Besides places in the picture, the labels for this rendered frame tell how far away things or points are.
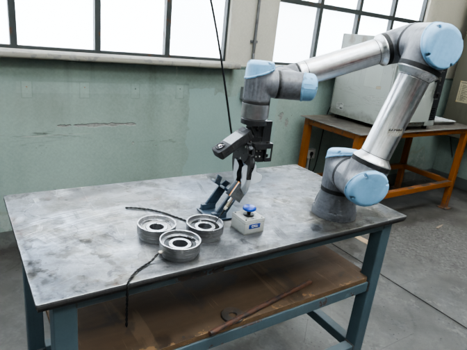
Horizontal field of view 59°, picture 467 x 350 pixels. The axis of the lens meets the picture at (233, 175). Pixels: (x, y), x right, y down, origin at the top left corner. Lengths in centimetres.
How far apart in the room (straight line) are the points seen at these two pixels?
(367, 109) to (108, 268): 257
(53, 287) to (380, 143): 91
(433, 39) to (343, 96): 224
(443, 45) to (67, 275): 108
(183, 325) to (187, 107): 186
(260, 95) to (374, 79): 220
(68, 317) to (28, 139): 172
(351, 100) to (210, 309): 238
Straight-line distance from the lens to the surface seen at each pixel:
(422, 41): 123
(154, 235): 111
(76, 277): 101
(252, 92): 109
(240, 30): 302
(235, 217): 123
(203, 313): 131
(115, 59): 254
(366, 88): 328
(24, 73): 254
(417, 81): 125
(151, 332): 124
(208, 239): 114
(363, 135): 304
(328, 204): 139
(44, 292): 98
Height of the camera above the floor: 135
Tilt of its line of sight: 19 degrees down
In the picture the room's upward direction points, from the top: 6 degrees clockwise
